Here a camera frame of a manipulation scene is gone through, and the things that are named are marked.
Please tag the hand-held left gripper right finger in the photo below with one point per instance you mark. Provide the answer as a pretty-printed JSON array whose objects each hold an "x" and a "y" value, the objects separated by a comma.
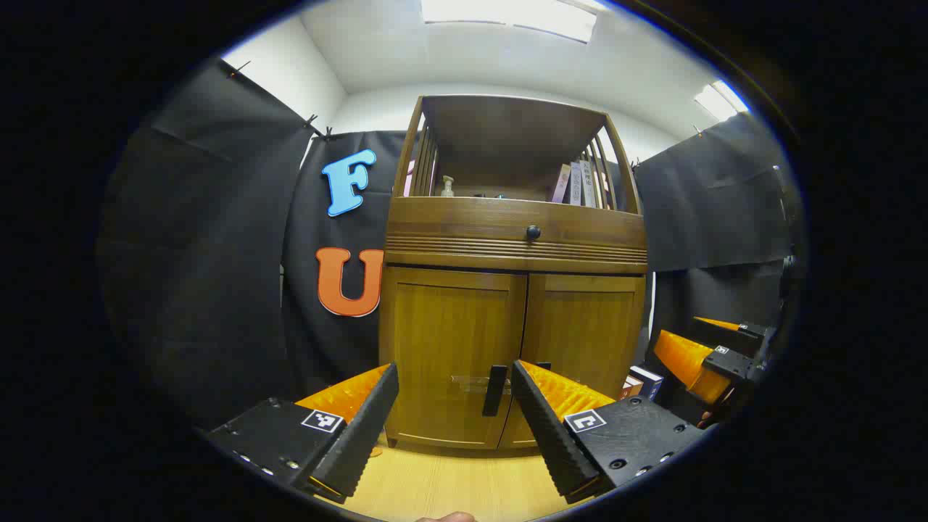
[{"x": 554, "y": 435}]

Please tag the white book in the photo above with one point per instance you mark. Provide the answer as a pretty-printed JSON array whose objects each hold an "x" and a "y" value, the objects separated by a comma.
[{"x": 588, "y": 184}]

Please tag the wooden cabinet door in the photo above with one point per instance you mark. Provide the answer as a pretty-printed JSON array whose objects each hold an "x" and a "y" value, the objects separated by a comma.
[
  {"x": 587, "y": 326},
  {"x": 442, "y": 341}
]

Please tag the grey book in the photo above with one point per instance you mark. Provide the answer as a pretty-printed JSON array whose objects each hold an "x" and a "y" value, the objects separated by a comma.
[{"x": 576, "y": 184}]

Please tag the wooden drawer with black knob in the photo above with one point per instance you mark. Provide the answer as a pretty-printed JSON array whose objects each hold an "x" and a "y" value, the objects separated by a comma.
[{"x": 464, "y": 225}]

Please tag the wooden double-door shoe cabinet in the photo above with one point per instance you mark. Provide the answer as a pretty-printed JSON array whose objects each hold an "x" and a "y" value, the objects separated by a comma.
[{"x": 507, "y": 217}]

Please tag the red and white box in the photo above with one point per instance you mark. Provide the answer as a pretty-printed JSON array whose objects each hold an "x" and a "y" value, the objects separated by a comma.
[{"x": 629, "y": 388}]

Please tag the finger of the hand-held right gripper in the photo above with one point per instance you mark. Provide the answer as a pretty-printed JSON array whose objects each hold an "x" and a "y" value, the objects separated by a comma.
[
  {"x": 728, "y": 328},
  {"x": 689, "y": 362}
]

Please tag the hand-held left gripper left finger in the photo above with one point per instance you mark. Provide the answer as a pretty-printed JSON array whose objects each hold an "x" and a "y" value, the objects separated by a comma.
[{"x": 362, "y": 428}]

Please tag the small clear pump bottle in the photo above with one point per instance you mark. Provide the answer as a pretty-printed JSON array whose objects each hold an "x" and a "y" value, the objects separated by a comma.
[{"x": 447, "y": 188}]

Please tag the dark blue box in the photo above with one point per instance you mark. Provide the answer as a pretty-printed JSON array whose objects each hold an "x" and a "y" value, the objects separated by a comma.
[{"x": 647, "y": 380}]

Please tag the small ceiling light panel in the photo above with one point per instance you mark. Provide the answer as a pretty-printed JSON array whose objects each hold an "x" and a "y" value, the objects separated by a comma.
[{"x": 719, "y": 100}]

